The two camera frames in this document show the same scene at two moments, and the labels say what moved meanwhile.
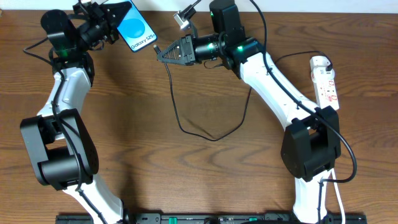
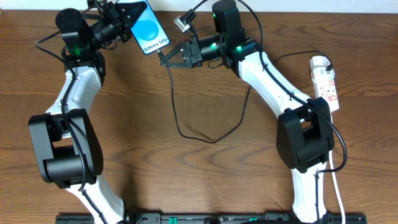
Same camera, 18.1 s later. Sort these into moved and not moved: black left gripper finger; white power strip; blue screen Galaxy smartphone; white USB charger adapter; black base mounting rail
Moved: blue screen Galaxy smartphone; black left gripper finger
Not moved: black base mounting rail; white USB charger adapter; white power strip
